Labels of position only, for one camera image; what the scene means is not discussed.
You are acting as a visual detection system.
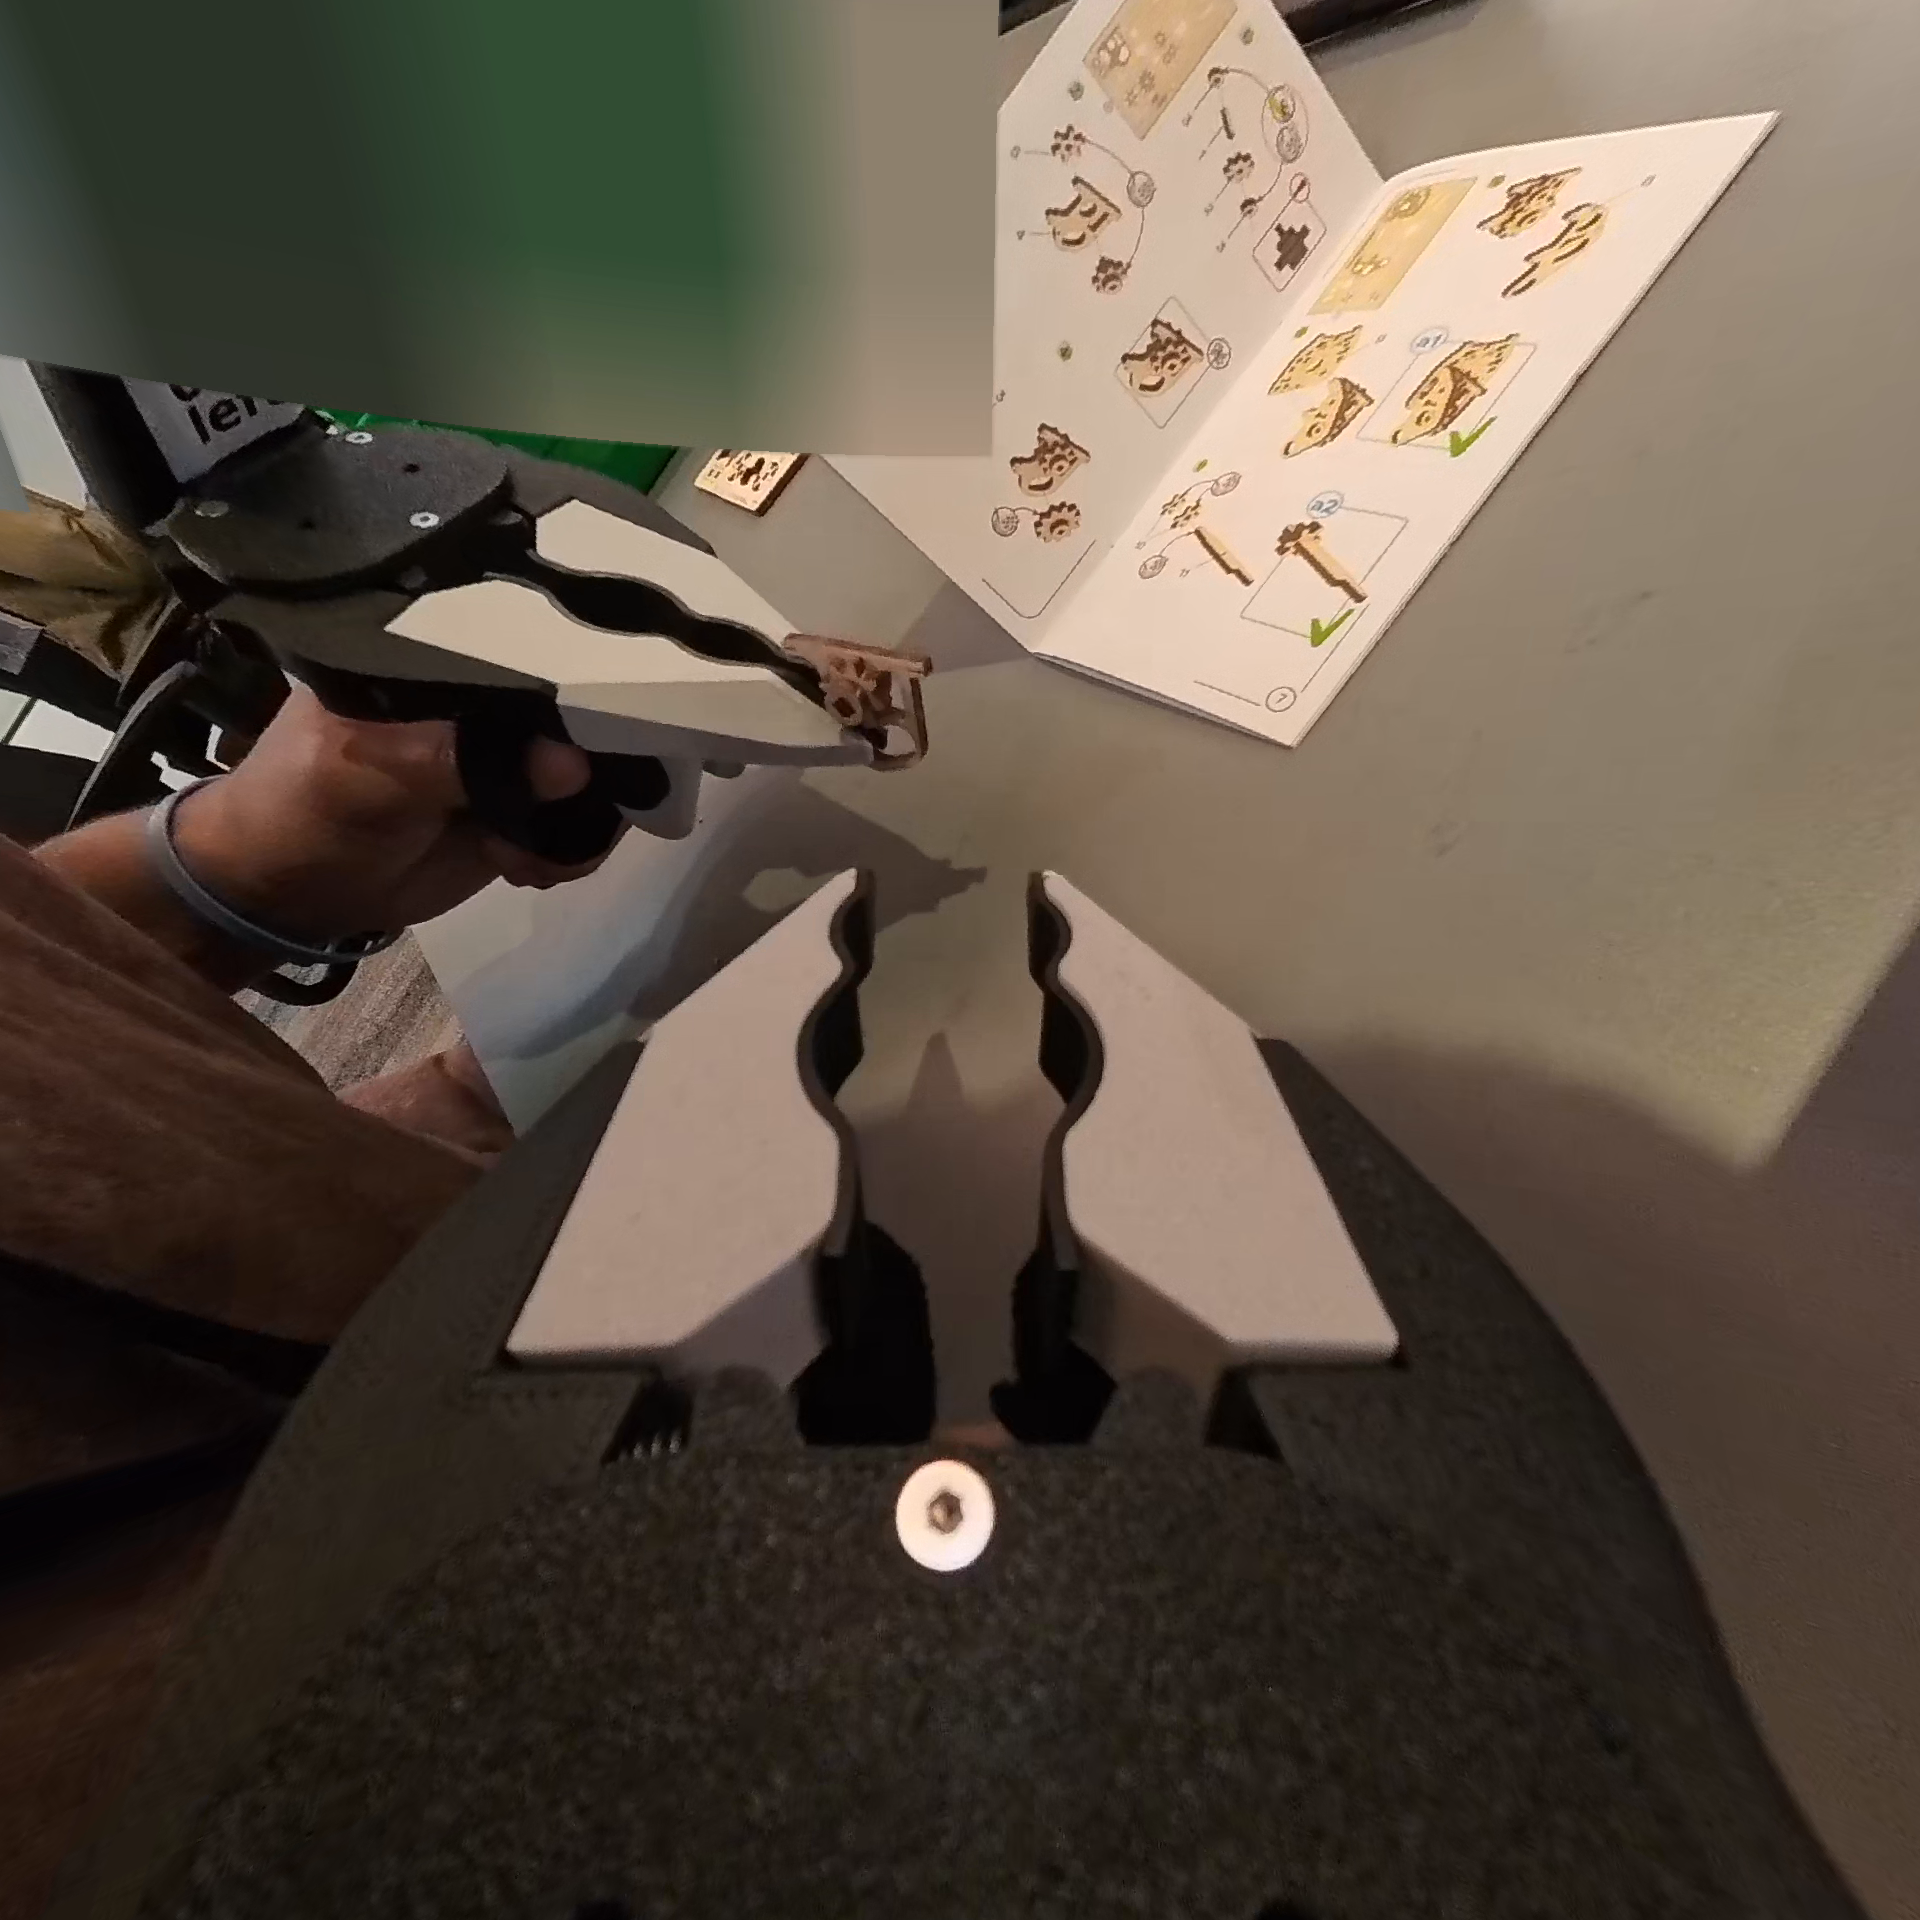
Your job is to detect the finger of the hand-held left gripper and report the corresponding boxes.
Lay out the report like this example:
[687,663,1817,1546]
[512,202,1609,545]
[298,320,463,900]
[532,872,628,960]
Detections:
[381,583,889,776]
[521,499,840,684]

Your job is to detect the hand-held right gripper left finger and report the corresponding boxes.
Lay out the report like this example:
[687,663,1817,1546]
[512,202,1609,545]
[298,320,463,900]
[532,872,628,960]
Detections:
[503,867,938,1445]

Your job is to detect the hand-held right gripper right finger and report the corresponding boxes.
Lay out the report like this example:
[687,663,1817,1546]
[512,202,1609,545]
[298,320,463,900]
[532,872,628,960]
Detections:
[988,867,1402,1451]

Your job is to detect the small wooden puzzle assembly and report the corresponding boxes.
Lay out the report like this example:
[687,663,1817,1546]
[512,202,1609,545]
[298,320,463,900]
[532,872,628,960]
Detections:
[783,632,935,777]

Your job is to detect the person's left forearm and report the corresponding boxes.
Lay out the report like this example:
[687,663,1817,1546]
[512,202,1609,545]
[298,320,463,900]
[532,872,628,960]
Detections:
[29,809,325,994]

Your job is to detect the grey desk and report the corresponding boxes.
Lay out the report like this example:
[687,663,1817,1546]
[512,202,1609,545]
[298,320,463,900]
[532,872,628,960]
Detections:
[410,0,1920,1920]

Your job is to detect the person's left hand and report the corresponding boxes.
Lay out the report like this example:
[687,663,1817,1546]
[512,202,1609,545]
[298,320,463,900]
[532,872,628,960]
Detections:
[186,714,601,944]

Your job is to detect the wooden puzzle parts sheet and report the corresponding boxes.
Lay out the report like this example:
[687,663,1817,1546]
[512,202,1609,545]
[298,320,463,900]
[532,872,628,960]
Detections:
[692,448,810,519]

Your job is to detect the person's leg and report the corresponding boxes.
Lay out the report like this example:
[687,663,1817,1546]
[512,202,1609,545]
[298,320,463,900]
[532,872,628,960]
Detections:
[343,1043,514,1157]

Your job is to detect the grey wristband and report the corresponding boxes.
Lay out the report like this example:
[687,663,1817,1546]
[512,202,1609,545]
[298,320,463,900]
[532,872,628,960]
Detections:
[146,777,396,969]

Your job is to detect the person's brown garment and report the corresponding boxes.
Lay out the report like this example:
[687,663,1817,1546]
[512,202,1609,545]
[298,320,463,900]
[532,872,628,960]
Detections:
[0,833,518,1728]

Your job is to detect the white instruction booklet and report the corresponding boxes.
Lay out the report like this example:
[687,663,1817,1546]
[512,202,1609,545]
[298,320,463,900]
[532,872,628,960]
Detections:
[822,0,1784,753]

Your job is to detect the black flat device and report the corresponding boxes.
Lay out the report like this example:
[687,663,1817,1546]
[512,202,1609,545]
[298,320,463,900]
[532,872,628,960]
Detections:
[1282,0,1448,48]

